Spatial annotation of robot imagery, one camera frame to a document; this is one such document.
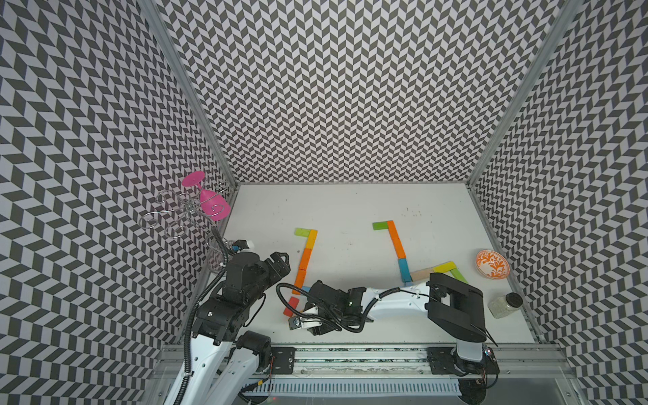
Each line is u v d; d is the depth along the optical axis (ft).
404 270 2.99
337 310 2.04
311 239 3.26
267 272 1.80
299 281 2.90
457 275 2.98
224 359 1.49
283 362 2.37
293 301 2.71
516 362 2.47
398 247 3.18
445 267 2.93
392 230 3.34
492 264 2.99
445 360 2.43
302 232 3.26
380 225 3.43
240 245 2.03
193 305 1.58
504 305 2.50
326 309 2.03
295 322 2.12
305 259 3.07
